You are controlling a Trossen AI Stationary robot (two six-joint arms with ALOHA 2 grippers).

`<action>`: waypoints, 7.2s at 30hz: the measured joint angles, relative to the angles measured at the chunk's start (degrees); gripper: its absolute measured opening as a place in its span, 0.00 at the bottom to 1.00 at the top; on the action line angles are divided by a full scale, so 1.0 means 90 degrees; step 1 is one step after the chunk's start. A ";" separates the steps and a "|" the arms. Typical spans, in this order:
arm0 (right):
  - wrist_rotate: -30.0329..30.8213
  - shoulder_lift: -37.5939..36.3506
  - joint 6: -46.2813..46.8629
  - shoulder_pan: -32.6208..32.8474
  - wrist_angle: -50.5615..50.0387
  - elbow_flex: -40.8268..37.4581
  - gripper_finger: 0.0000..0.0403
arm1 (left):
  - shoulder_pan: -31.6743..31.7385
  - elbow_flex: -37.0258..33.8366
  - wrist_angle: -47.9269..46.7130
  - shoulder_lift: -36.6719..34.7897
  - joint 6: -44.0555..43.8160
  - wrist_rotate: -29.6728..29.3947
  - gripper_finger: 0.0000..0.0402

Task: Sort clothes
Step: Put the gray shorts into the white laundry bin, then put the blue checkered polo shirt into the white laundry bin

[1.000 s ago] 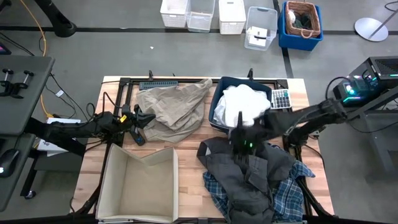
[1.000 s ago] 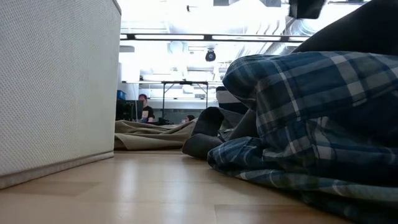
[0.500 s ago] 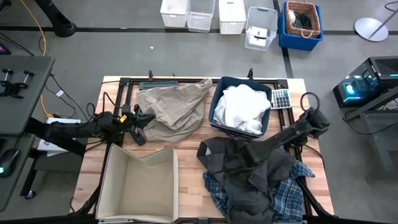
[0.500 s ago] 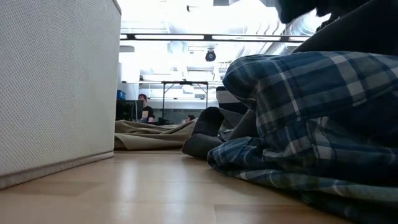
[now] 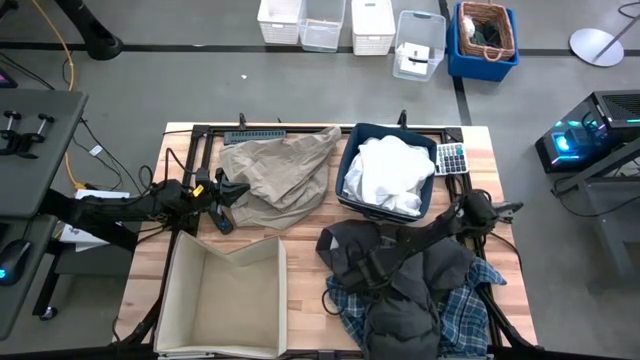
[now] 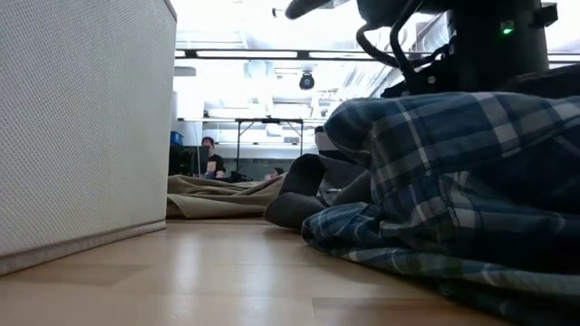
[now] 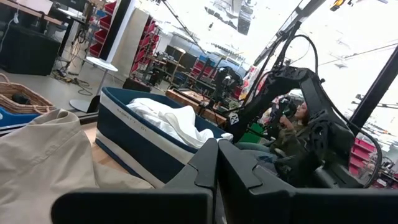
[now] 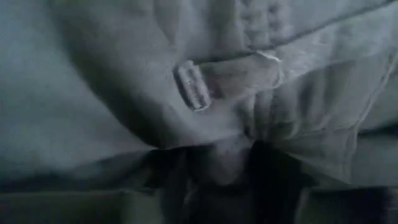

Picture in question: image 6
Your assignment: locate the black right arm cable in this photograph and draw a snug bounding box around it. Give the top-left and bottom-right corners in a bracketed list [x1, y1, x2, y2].
[355, 0, 454, 76]

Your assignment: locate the blue plaid shirt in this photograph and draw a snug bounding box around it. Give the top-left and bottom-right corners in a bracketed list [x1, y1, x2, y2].
[301, 91, 580, 326]

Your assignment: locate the beige fabric bin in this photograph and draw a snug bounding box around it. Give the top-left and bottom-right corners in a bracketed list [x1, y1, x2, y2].
[0, 0, 178, 277]

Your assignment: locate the black monitor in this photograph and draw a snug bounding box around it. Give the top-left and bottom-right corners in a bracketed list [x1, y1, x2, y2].
[168, 144, 210, 177]

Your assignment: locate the beige garment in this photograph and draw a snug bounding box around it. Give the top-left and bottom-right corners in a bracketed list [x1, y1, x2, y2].
[166, 174, 286, 221]

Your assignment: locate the black metal frame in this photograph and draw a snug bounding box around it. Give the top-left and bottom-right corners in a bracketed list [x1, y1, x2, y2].
[174, 48, 580, 63]

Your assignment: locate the black folding table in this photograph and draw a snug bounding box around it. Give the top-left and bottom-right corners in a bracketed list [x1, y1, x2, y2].
[235, 117, 305, 173]

